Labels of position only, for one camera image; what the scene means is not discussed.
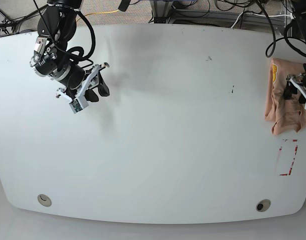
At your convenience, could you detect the right table cable grommet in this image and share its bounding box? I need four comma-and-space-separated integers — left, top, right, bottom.
255, 199, 271, 212

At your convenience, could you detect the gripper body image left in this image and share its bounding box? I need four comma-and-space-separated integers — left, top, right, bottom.
30, 36, 109, 102

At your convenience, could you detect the peach T-shirt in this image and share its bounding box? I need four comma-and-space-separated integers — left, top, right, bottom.
264, 58, 306, 136

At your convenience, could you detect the white cable on floor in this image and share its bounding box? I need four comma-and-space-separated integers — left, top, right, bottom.
230, 11, 293, 29

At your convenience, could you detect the black tripod on floor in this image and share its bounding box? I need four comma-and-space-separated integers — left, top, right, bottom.
0, 8, 39, 37

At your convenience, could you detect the left table cable grommet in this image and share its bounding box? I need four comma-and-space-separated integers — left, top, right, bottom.
37, 194, 52, 207

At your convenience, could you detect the table cable grommet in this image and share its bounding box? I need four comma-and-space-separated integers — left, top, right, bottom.
255, 199, 271, 212
37, 194, 52, 207

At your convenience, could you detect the yellow cable on floor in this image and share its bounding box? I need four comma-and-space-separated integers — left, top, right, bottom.
75, 9, 119, 21

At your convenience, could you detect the red tape rectangle marking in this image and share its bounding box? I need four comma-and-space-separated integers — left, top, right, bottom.
276, 139, 299, 176

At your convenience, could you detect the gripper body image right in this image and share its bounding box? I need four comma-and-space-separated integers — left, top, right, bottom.
286, 63, 306, 98

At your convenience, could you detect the aluminium frame stand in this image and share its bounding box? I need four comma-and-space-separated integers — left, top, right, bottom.
149, 0, 174, 24

